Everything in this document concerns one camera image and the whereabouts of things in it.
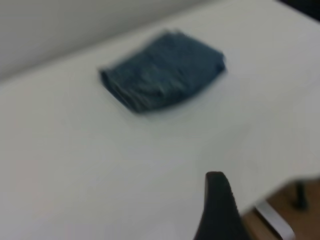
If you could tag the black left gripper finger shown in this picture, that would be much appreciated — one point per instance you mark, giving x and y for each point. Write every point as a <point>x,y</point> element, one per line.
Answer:
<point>217,212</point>

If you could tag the blue denim jeans basketball print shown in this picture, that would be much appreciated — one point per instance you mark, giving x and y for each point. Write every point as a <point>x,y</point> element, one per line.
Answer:
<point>162,75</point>

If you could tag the black table leg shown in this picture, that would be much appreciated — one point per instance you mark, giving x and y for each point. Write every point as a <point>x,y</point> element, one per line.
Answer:
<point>300,195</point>

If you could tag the silver metal table frame bar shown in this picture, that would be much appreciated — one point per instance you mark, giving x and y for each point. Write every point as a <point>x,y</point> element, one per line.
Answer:
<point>275,221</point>

